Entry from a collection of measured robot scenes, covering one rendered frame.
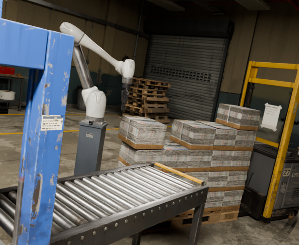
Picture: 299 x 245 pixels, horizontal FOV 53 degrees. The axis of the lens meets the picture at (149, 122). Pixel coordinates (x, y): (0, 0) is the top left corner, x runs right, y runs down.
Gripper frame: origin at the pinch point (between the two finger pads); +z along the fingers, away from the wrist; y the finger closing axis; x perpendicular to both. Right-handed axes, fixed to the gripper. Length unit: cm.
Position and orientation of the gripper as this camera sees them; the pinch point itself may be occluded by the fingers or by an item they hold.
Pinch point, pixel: (123, 106)
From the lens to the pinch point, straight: 268.5
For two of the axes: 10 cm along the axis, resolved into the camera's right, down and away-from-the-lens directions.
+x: -8.6, -0.6, -5.0
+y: -4.8, -2.1, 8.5
